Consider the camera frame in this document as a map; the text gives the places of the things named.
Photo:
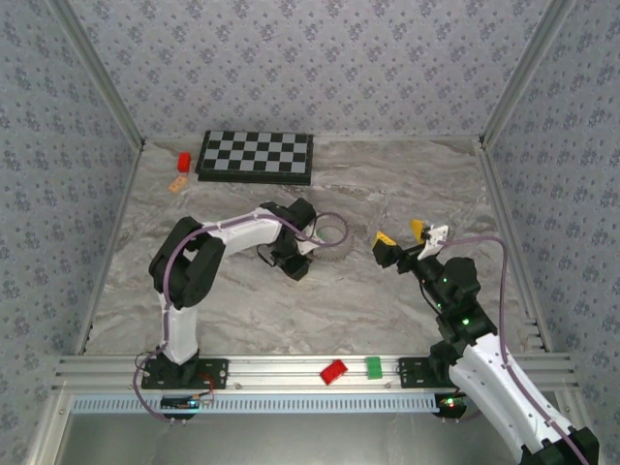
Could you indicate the small circuit board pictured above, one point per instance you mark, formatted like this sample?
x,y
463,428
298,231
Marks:
x,y
450,402
181,402

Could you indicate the aluminium frame post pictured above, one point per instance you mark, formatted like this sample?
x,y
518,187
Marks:
x,y
97,72
528,72

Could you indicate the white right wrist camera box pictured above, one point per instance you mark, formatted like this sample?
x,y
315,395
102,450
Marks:
x,y
436,237

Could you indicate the red wooden block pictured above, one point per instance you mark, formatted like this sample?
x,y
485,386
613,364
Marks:
x,y
184,162

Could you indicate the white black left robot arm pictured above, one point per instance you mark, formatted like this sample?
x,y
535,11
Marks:
x,y
179,334

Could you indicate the left small circuit board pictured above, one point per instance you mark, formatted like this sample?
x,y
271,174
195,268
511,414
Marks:
x,y
181,402

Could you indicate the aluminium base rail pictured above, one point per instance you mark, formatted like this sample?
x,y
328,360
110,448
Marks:
x,y
281,370

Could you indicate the red toy brick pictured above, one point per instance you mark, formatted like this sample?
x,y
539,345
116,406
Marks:
x,y
334,372

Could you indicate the tiger print wooden block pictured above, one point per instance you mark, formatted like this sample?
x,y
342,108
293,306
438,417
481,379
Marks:
x,y
178,184

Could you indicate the aluminium table edge rail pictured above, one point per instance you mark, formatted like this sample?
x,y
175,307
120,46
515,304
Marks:
x,y
511,242
114,242

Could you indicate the green toy brick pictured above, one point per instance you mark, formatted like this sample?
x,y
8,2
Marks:
x,y
374,367

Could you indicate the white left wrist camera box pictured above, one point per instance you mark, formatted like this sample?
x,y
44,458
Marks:
x,y
306,247

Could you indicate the right small circuit board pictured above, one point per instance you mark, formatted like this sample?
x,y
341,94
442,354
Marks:
x,y
450,402

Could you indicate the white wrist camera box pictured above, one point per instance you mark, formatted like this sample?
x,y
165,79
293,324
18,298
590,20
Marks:
x,y
436,237
306,247

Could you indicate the large perforated metal keyring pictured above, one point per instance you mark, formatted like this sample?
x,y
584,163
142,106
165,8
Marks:
x,y
345,252

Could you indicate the black grey chessboard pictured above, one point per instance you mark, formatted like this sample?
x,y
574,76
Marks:
x,y
254,157

